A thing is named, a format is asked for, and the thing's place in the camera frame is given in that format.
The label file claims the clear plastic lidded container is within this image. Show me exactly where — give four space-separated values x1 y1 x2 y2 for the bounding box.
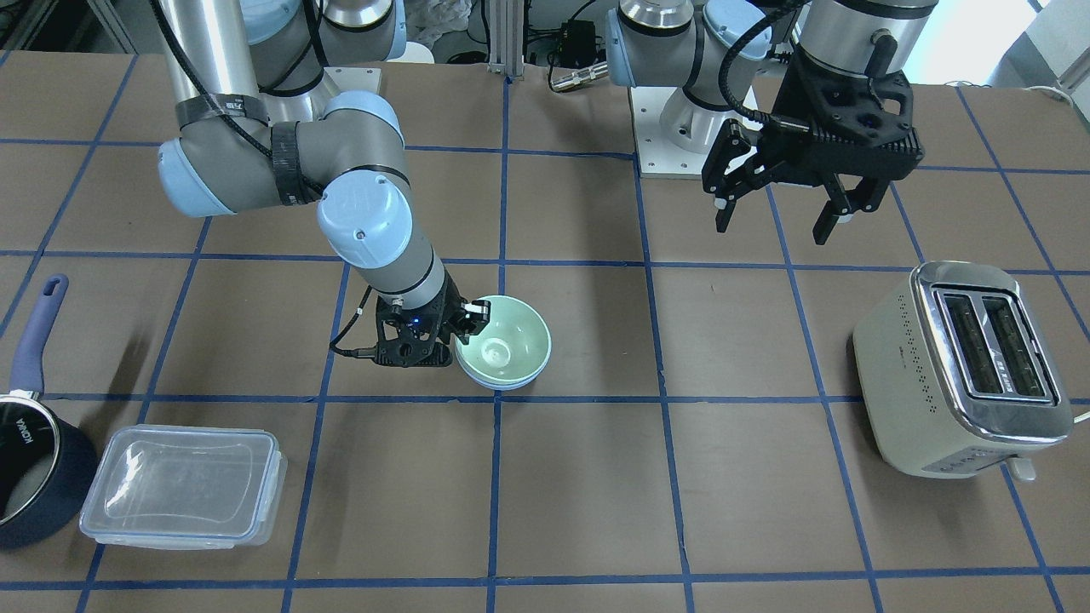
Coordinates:
78 424 288 551

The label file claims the light green bowl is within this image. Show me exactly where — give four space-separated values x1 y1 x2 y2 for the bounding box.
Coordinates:
455 295 553 378

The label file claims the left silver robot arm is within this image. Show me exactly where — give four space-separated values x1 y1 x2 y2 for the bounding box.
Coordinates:
605 1 937 245

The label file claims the dark blue saucepan with lid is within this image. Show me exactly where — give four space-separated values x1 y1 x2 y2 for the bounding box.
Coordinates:
1 274 98 550

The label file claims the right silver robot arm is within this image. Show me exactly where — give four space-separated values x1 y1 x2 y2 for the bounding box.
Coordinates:
152 1 491 368

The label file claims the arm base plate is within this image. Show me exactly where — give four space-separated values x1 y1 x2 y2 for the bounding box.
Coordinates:
629 87 760 180
320 67 382 97

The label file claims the cream and chrome toaster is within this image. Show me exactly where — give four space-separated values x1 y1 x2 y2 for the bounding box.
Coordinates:
850 261 1076 482

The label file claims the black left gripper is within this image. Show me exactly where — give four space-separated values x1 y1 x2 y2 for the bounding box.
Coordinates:
702 57 924 245

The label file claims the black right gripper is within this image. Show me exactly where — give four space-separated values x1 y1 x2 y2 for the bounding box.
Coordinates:
373 274 491 368

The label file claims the light blue bowl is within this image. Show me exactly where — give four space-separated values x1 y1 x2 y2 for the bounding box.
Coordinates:
458 361 548 392

